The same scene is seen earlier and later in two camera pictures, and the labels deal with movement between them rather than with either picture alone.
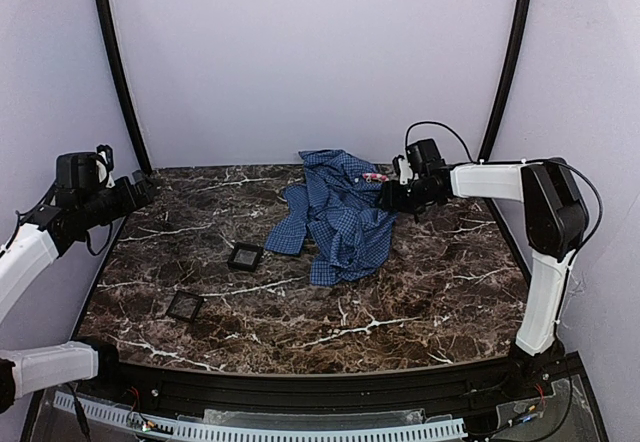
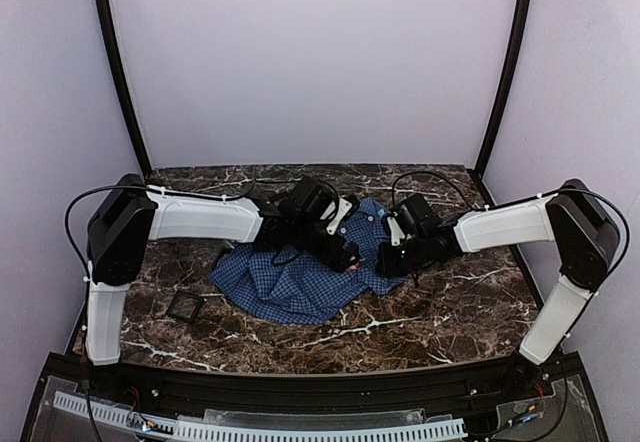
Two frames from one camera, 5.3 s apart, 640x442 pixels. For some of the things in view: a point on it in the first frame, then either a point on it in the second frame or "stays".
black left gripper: [133, 192] -> [335, 250]
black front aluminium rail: [261, 391] stays
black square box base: [246, 256] -> [222, 253]
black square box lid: [185, 306] stays
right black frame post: [517, 50] stays
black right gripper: [393, 197] -> [395, 260]
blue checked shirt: [339, 215] -> [281, 287]
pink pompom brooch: [370, 177] -> [354, 266]
